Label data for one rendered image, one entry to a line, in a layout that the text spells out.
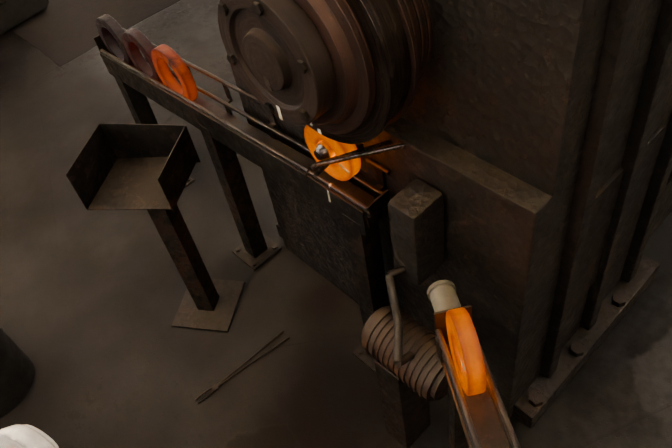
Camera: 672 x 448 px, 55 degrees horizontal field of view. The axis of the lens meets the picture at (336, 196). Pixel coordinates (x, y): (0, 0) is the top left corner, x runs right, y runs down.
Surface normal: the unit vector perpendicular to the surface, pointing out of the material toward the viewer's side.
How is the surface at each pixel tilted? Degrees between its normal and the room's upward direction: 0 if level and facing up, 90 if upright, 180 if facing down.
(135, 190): 5
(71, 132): 0
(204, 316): 0
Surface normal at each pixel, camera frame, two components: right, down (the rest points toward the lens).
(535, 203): -0.13, -0.68
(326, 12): 0.06, 0.15
